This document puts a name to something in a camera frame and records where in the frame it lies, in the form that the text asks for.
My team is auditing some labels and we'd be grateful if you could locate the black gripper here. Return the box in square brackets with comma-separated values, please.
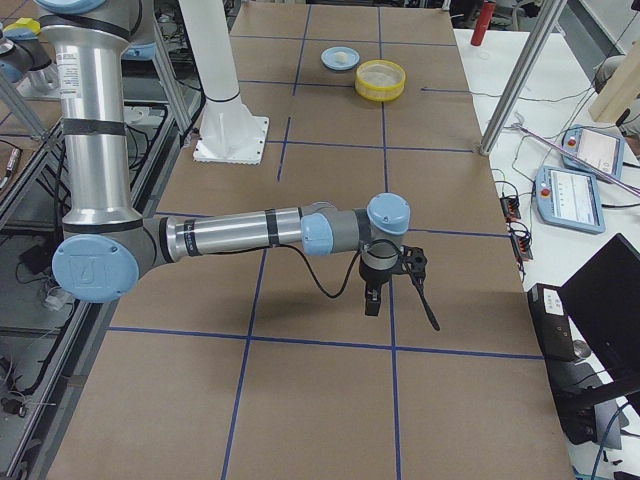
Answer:
[359, 242, 440, 331]

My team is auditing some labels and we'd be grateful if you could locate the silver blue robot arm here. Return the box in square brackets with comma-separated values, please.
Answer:
[38, 1, 427, 316]

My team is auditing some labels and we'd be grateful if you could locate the near orange black connector block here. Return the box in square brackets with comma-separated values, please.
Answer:
[507, 221, 533, 261]

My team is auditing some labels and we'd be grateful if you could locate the orange black connector block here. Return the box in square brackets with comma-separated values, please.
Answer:
[507, 221, 533, 261]
[497, 180, 521, 221]

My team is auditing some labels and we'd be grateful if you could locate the far orange black connector block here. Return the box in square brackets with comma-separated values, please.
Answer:
[497, 180, 521, 221]

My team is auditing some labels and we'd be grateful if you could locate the brown paper table cover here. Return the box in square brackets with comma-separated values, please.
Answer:
[49, 2, 572, 479]

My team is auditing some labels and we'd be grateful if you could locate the near teach pendant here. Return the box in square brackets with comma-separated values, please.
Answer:
[534, 166, 606, 234]

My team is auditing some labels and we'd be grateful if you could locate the teach pendant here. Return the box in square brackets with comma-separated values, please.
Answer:
[534, 166, 606, 234]
[561, 125, 624, 180]

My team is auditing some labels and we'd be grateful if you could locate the black computer box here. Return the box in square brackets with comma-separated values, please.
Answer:
[527, 284, 639, 450]

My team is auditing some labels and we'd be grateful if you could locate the black monitor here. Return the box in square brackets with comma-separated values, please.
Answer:
[559, 233, 639, 378]

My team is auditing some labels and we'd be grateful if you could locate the light blue plate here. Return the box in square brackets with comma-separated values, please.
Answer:
[320, 46, 360, 71]

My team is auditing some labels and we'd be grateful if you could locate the far teach pendant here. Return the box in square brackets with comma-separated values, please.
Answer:
[561, 125, 624, 180]

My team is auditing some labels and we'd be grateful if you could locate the red bottle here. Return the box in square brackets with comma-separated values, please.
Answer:
[470, 0, 496, 47]

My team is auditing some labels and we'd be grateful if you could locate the wooden beam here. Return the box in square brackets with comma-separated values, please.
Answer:
[588, 40, 639, 123]

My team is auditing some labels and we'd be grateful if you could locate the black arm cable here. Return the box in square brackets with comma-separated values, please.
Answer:
[273, 238, 407, 300]

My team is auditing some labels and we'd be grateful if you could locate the white camera mast base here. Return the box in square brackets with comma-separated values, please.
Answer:
[179, 0, 269, 165]

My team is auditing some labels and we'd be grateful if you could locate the aluminium frame post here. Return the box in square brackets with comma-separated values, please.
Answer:
[479, 0, 567, 156]

